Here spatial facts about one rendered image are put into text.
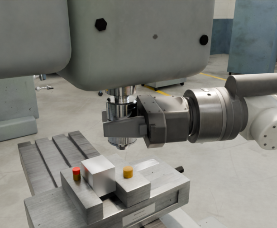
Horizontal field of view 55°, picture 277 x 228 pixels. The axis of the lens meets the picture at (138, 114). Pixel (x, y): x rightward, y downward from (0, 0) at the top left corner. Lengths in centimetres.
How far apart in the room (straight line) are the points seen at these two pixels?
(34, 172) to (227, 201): 173
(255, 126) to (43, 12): 34
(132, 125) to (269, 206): 205
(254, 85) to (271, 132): 7
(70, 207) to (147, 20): 42
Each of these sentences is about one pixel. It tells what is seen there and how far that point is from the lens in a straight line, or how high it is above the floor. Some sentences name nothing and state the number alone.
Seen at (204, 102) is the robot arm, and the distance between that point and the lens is 40.
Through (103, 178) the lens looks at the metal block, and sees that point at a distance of 56.
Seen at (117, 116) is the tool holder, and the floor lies 125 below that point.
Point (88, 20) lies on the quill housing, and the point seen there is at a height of 138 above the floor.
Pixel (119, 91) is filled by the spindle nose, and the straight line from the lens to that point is 37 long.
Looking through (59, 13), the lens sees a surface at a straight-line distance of 23.
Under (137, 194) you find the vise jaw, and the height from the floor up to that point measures 104.
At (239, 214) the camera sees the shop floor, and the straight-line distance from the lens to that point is 221.
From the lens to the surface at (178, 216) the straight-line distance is 78.
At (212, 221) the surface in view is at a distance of 97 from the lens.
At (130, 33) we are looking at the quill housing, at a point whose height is 137.
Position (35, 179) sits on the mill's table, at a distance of 83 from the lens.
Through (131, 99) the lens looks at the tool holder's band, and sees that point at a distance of 39.
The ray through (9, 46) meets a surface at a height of 137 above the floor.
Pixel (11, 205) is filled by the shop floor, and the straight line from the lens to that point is 236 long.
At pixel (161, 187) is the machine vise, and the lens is 63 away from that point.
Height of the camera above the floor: 139
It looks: 21 degrees down
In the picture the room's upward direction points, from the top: straight up
